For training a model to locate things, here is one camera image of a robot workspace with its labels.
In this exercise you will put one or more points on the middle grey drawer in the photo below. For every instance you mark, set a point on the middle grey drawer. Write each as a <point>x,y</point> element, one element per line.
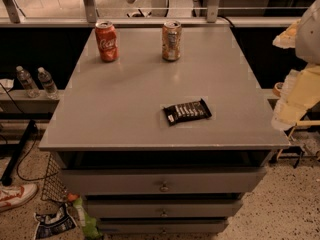
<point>162,208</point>

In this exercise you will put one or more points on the black chip bag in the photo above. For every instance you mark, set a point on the black chip bag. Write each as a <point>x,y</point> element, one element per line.
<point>49,225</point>

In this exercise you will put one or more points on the bottom grey drawer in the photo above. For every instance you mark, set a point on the bottom grey drawer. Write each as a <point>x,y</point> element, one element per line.
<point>162,226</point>

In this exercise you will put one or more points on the grey drawer cabinet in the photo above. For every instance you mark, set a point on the grey drawer cabinet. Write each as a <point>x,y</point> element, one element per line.
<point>111,114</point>

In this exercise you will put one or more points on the top grey drawer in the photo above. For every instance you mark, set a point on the top grey drawer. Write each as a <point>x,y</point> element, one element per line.
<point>158,182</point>

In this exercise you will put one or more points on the wire mesh rack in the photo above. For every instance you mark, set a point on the wire mesh rack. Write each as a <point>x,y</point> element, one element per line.
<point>53,188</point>

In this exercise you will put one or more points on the green spray bottle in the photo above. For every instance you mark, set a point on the green spray bottle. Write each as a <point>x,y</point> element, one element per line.
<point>88,224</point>

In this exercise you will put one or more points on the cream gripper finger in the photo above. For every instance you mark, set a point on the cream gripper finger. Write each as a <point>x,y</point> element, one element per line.
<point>300,92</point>
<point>286,39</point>

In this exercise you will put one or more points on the black rxbar chocolate bar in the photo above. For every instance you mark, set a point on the black rxbar chocolate bar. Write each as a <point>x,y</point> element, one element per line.
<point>185,112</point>

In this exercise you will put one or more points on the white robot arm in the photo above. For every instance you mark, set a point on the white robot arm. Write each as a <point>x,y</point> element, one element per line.
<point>307,41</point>

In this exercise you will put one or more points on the yellow metal frame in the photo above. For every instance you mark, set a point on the yellow metal frame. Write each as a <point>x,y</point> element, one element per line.
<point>304,140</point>

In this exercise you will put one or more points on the orange soda can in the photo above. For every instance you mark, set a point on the orange soda can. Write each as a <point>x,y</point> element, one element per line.
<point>171,36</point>

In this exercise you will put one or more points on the white orange sneaker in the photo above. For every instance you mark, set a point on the white orange sneaker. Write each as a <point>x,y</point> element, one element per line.
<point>15,196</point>

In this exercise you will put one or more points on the black metal stand leg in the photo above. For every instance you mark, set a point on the black metal stand leg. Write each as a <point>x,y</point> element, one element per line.
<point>6,178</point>

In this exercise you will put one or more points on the masking tape roll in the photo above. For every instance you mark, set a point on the masking tape roll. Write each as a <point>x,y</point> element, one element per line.
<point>277,89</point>

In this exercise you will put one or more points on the left clear water bottle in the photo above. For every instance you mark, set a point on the left clear water bottle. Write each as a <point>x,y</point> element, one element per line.
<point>27,82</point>

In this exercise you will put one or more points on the red coca-cola can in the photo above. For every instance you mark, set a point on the red coca-cola can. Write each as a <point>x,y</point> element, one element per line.
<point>106,38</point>

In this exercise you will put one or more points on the clear water bottle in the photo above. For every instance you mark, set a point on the clear water bottle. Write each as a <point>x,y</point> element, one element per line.
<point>48,83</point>
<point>27,82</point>

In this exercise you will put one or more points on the right clear water bottle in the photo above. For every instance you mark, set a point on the right clear water bottle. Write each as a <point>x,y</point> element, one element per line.
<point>48,83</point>

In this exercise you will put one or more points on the grey drawer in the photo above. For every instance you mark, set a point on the grey drawer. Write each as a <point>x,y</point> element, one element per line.
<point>162,208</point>
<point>158,182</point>
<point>162,226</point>

